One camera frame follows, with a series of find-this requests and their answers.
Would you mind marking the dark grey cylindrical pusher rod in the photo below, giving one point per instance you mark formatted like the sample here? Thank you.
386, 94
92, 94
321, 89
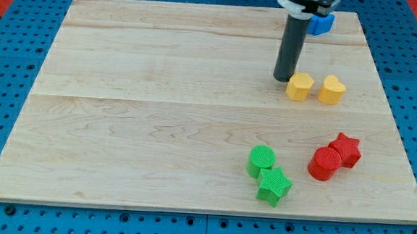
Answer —
290, 48

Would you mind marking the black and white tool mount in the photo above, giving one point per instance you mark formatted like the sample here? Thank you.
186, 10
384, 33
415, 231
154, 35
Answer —
306, 9

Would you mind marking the green circle block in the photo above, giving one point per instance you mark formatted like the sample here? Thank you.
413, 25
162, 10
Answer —
260, 157

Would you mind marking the red circle block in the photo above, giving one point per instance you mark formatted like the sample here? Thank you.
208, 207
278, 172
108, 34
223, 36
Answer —
324, 163

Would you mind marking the blue block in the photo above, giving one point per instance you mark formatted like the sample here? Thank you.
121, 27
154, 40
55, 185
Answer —
320, 25

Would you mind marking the yellow pentagon block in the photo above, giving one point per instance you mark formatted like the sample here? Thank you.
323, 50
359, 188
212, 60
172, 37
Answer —
299, 86

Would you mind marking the yellow heart block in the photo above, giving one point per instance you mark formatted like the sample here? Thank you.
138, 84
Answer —
331, 91

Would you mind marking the red star block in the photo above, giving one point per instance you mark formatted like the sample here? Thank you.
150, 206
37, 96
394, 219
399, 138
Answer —
347, 148

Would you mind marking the green star block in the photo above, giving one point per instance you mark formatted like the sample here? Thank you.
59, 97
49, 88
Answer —
273, 185

